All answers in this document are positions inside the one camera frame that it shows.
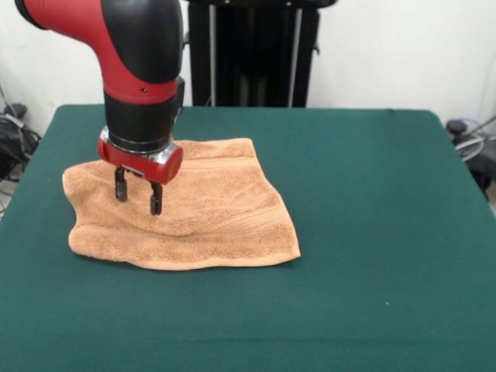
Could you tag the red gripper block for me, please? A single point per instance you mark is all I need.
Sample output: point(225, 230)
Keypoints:
point(155, 168)

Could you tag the orange terry towel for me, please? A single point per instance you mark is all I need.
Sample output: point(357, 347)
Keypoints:
point(232, 217)

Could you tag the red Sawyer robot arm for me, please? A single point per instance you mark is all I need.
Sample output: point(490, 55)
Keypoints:
point(128, 69)

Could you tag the dark green table cloth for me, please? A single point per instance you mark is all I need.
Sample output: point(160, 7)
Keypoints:
point(348, 232)

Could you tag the black equipment block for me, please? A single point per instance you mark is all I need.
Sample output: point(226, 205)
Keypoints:
point(482, 162)

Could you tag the black robot pedestal frame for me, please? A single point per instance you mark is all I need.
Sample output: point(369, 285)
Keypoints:
point(252, 58)

